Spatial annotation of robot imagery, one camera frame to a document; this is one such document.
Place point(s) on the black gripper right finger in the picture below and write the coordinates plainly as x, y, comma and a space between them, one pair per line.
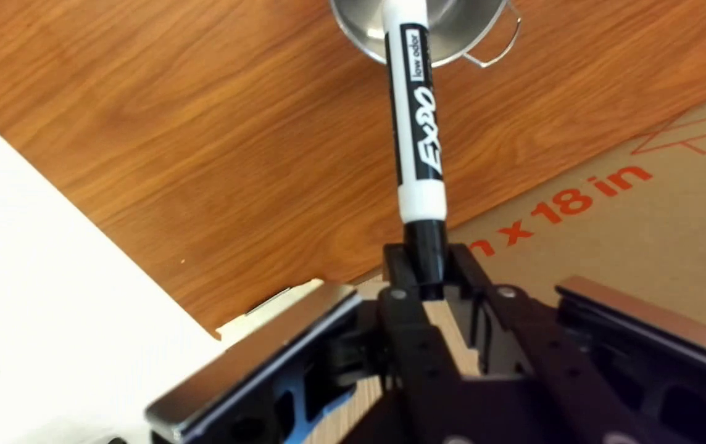
636, 317

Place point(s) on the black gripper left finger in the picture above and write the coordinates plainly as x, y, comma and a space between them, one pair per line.
270, 389

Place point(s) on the black and white Expo marker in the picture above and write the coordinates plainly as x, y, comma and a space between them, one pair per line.
420, 180

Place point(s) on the brown cardboard box under table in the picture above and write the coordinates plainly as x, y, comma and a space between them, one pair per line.
504, 361

